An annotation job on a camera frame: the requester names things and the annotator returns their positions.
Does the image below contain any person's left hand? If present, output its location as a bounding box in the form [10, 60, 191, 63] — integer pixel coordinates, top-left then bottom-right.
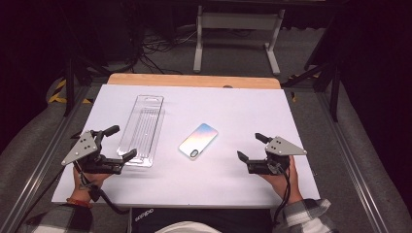
[71, 167, 113, 204]

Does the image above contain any yellow black floor tape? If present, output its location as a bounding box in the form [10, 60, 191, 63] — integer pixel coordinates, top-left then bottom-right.
[47, 79, 94, 106]

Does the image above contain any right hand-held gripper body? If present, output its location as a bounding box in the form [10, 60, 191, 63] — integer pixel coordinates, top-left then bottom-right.
[246, 135, 308, 177]

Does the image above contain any grey metal floor rail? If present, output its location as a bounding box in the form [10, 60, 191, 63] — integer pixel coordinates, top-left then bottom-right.
[314, 91, 401, 233]
[0, 85, 92, 233]

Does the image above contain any white table sheet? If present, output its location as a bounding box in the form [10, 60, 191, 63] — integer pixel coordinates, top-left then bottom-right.
[51, 83, 322, 209]

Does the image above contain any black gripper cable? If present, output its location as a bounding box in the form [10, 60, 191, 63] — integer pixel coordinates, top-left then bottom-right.
[272, 163, 292, 227]
[77, 163, 131, 216]

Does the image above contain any iridescent phone case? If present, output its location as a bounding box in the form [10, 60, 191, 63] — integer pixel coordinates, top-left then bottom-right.
[178, 122, 220, 161]

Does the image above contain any wooden table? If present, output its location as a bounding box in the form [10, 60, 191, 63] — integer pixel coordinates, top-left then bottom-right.
[106, 73, 282, 90]

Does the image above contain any black tripod stand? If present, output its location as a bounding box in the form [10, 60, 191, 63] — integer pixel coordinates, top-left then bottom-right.
[281, 16, 343, 123]
[61, 51, 113, 118]

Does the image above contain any person's right hand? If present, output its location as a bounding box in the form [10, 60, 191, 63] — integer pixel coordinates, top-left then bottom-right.
[258, 154, 304, 206]

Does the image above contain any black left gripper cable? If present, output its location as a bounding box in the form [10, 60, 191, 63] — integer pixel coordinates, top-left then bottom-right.
[77, 163, 131, 216]

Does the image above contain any bundle of black floor cables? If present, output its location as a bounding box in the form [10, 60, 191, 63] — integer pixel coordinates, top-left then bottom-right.
[130, 27, 199, 76]

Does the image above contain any orange bracelet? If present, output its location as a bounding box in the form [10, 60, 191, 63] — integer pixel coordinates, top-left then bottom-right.
[65, 197, 95, 210]

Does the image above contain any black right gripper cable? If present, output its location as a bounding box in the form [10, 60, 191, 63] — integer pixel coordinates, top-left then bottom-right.
[272, 163, 292, 227]

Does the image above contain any white metal stand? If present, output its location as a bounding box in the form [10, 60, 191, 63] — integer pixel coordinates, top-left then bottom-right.
[192, 4, 287, 77]

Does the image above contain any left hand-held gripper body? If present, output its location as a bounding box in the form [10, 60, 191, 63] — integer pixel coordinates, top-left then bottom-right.
[61, 129, 126, 176]

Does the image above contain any clear plastic packaging tray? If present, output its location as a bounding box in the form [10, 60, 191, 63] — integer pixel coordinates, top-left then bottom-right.
[116, 94, 166, 169]

